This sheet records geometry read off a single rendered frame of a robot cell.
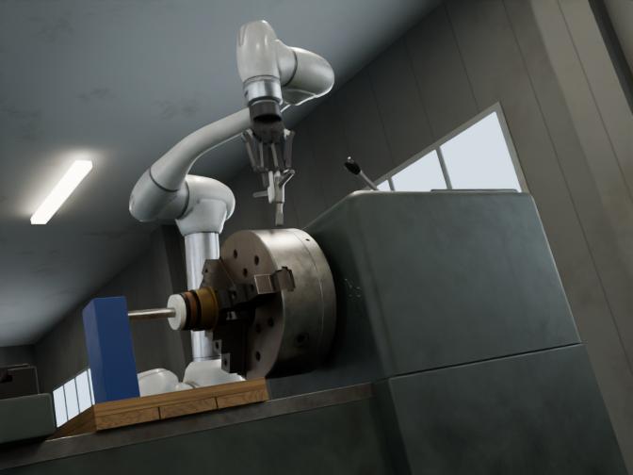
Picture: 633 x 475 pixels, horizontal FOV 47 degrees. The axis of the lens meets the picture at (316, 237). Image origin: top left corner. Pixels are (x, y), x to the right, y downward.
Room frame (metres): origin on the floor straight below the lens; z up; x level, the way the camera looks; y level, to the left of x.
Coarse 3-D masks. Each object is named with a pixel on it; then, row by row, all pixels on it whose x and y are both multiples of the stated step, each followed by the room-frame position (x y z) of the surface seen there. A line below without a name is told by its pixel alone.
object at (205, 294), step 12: (204, 288) 1.40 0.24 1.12; (192, 300) 1.36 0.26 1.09; (204, 300) 1.37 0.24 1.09; (216, 300) 1.38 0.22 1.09; (192, 312) 1.36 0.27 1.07; (204, 312) 1.37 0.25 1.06; (216, 312) 1.39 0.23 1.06; (192, 324) 1.38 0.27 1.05; (204, 324) 1.39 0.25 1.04; (216, 324) 1.40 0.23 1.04
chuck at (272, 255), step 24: (240, 240) 1.44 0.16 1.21; (264, 240) 1.37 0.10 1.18; (288, 240) 1.40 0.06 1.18; (240, 264) 1.45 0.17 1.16; (264, 264) 1.38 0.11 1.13; (288, 264) 1.36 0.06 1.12; (312, 264) 1.39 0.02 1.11; (312, 288) 1.38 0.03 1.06; (240, 312) 1.51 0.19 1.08; (264, 312) 1.41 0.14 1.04; (288, 312) 1.36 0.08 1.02; (312, 312) 1.39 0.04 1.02; (264, 336) 1.42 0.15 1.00; (288, 336) 1.38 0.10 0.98; (312, 336) 1.41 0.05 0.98; (264, 360) 1.44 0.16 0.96; (288, 360) 1.42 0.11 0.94
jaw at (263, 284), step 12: (252, 276) 1.34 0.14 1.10; (264, 276) 1.35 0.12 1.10; (276, 276) 1.35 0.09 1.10; (288, 276) 1.36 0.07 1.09; (240, 288) 1.36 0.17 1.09; (252, 288) 1.36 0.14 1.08; (264, 288) 1.34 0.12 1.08; (276, 288) 1.36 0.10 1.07; (288, 288) 1.36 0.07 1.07; (228, 300) 1.38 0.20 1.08; (240, 300) 1.36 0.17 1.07; (252, 300) 1.37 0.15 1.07; (264, 300) 1.39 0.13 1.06
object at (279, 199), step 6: (276, 180) 1.54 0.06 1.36; (276, 186) 1.54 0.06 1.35; (276, 192) 1.54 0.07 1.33; (282, 192) 1.54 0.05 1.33; (276, 198) 1.54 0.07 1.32; (282, 198) 1.54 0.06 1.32; (276, 204) 1.55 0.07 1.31; (282, 204) 1.55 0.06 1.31; (276, 210) 1.55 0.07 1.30; (282, 210) 1.55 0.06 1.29; (276, 216) 1.55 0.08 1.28; (282, 216) 1.55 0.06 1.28; (276, 222) 1.55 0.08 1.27; (282, 222) 1.55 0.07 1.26
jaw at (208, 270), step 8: (208, 264) 1.48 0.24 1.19; (216, 264) 1.49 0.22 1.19; (224, 264) 1.50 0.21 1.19; (208, 272) 1.46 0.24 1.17; (216, 272) 1.47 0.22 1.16; (224, 272) 1.48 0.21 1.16; (208, 280) 1.45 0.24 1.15; (216, 280) 1.46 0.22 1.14; (224, 280) 1.47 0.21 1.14; (232, 280) 1.48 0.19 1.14; (216, 288) 1.44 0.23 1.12; (224, 288) 1.45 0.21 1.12
